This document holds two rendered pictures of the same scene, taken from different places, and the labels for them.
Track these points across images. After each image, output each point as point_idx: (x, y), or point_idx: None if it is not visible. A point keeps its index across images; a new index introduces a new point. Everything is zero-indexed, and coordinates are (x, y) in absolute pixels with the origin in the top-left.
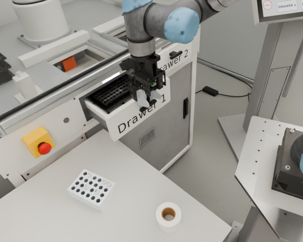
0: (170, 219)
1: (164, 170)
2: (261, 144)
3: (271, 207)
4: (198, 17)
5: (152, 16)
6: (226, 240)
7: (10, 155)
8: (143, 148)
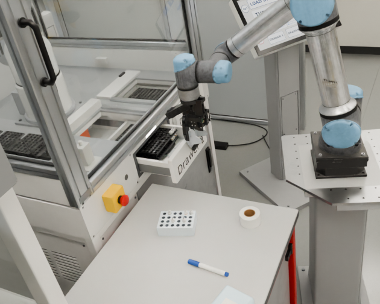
0: None
1: None
2: (297, 153)
3: (320, 189)
4: (231, 64)
5: (201, 69)
6: (298, 287)
7: (95, 214)
8: None
